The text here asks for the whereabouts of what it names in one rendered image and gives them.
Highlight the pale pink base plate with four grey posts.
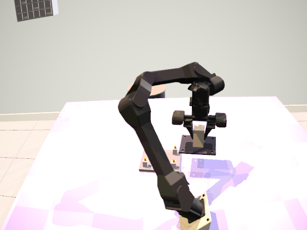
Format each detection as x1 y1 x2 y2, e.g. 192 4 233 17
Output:
139 146 180 173

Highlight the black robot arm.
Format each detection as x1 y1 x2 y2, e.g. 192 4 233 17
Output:
118 62 225 224

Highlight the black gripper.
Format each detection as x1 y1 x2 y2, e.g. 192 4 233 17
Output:
172 100 227 140

